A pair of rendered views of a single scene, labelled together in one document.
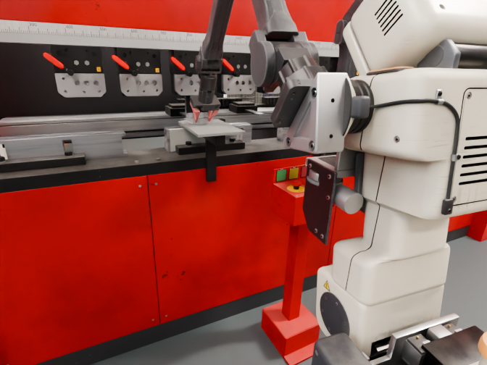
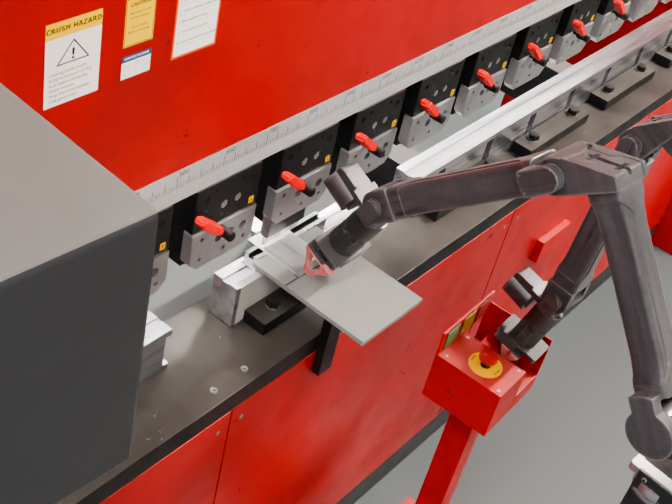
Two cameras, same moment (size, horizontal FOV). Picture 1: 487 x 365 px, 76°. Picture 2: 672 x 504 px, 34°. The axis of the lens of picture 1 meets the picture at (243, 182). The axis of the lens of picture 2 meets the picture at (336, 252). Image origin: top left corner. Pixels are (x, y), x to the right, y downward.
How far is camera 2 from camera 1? 1.45 m
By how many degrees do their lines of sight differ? 33
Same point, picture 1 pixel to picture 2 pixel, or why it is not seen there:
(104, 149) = not seen: hidden behind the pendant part
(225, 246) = (309, 458)
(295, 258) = (456, 464)
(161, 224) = (231, 475)
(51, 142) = not seen: hidden behind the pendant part
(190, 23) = (319, 90)
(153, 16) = (265, 108)
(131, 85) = (206, 248)
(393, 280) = not seen: outside the picture
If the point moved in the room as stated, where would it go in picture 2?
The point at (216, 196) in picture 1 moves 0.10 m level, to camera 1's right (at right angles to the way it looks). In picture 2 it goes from (318, 387) to (362, 379)
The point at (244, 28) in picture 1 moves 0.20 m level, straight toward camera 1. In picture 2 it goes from (399, 54) to (452, 117)
